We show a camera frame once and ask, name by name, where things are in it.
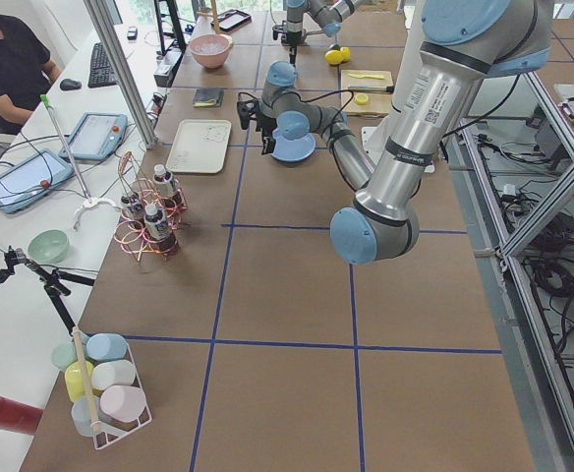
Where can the white wire cup basket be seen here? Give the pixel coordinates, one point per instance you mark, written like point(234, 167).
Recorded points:
point(112, 430)

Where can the blue round plate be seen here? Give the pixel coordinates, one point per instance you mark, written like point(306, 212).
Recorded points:
point(294, 151)

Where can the copper wire bottle rack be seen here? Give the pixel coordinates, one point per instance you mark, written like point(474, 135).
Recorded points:
point(134, 242)

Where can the black keyboard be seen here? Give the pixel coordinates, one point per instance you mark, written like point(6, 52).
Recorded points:
point(101, 73)

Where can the near blue teach pendant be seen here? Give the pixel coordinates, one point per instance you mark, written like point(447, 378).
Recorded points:
point(32, 179)

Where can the white stand with pole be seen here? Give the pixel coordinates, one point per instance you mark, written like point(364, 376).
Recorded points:
point(90, 201)

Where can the black computer mouse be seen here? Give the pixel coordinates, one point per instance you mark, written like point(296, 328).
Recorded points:
point(69, 84)

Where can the yellow plastic knife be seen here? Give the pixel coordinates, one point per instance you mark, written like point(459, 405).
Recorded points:
point(367, 76)

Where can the pink cup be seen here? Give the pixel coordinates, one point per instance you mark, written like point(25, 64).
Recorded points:
point(123, 403)

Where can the cream bear tray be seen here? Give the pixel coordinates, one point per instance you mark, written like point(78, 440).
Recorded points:
point(199, 146)

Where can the yellow lemon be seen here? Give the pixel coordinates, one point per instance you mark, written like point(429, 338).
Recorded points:
point(334, 57)
point(345, 53)

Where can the yellow lemon back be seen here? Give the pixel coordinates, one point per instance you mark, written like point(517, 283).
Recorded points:
point(345, 53)

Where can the drink bottle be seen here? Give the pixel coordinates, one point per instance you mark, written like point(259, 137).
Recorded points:
point(164, 183)
point(159, 231)
point(133, 209)

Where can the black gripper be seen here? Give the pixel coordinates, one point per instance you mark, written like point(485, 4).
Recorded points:
point(293, 37)
point(266, 123)

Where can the green bowl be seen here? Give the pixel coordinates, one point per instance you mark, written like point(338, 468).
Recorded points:
point(49, 247)

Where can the yellow lemon front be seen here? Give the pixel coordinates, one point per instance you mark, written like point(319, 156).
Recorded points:
point(334, 57)

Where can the metal scoop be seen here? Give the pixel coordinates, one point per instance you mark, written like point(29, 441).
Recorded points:
point(311, 33)

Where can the black tray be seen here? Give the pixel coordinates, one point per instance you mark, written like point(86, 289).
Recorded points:
point(233, 19)

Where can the far blue teach pendant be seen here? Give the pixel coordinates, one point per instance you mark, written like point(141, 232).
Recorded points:
point(97, 135)

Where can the light blue lower cup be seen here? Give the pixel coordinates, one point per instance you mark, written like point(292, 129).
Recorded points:
point(81, 418)

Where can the white cup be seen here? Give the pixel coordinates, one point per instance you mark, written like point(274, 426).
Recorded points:
point(118, 372)

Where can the grey yellow folded cloth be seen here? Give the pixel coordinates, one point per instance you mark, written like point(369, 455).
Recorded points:
point(208, 97)

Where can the lemon half slice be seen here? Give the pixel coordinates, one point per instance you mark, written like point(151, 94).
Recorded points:
point(361, 99)

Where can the blue teach pendant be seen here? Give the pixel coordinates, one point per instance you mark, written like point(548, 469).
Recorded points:
point(32, 179)
point(97, 135)

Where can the pink bowl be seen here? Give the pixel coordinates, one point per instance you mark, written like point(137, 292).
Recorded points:
point(211, 50)

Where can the black phone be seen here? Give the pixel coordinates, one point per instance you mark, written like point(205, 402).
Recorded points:
point(132, 33)

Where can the wooden basket handle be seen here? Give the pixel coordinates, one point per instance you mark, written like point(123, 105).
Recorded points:
point(92, 409)

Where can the drink bottle back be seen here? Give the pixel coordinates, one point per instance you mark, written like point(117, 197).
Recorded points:
point(164, 183)

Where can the green cup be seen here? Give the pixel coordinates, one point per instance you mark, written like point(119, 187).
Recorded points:
point(64, 355)

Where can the drink bottle left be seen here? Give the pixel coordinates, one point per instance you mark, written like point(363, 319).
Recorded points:
point(133, 209)

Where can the yellow cup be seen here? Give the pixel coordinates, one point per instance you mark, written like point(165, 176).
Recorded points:
point(74, 382)

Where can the wooden cutting board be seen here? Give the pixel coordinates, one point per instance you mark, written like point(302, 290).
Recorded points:
point(380, 103)

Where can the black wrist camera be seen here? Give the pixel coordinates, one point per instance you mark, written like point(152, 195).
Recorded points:
point(247, 109)

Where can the person in black shirt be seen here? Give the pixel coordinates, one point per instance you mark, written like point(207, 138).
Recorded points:
point(26, 73)

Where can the steel black-tipped knife handle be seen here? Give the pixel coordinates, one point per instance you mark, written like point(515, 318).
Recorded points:
point(372, 89)

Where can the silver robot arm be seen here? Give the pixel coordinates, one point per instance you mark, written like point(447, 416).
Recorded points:
point(329, 19)
point(458, 44)

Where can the drink bottle front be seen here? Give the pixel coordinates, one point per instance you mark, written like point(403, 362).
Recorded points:
point(159, 231)

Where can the aluminium frame post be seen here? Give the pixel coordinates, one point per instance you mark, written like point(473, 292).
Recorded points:
point(107, 34)

